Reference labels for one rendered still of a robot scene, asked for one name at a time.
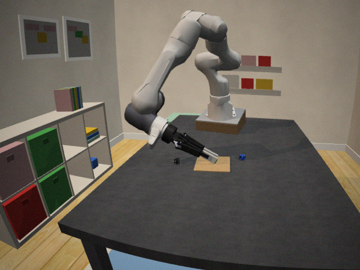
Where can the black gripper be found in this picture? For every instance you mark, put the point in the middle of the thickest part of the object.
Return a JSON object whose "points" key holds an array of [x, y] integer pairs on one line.
{"points": [[187, 144]]}

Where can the tan square mat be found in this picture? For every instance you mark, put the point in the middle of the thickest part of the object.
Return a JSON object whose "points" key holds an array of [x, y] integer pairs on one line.
{"points": [[222, 165]]}

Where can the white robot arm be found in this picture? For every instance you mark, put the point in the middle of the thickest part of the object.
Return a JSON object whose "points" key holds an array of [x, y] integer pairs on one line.
{"points": [[147, 101]]}

